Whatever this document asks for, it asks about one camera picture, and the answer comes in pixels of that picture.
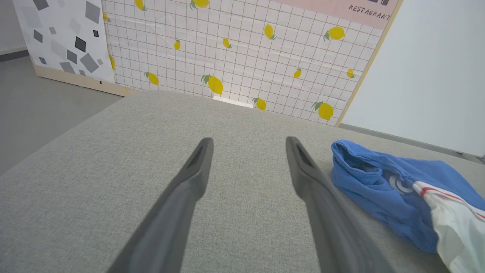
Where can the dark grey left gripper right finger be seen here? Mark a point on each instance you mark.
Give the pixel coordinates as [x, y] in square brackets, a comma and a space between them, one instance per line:
[333, 227]

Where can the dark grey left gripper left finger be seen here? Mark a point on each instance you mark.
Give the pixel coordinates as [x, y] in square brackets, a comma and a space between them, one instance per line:
[170, 220]

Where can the blue and white garment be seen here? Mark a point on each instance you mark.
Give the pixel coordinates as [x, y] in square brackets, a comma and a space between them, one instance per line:
[409, 197]

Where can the small white block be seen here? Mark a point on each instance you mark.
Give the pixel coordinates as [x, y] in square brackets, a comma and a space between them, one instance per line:
[232, 101]

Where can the lemon print grid panel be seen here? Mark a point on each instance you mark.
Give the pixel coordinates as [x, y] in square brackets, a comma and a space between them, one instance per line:
[246, 53]

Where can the grey terrazzo pattern panel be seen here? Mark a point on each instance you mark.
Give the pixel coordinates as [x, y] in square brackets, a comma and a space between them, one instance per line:
[64, 38]

